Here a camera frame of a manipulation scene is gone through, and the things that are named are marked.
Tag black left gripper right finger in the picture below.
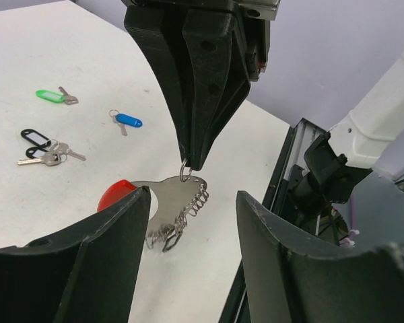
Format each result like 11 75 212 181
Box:
236 191 404 322

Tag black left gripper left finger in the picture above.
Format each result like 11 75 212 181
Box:
0 186 151 322

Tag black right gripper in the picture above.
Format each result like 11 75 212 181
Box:
123 0 280 170

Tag key with blue tag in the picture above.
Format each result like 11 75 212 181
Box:
109 109 143 137

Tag metal key organiser red handle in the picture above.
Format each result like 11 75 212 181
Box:
97 160 209 252

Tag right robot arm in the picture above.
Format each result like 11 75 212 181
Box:
124 1 404 216

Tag keys with black tags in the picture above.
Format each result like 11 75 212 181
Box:
17 129 86 167

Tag key with green tag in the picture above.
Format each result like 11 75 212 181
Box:
35 87 79 105

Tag aluminium front rail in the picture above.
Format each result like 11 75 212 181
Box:
262 118 325 215

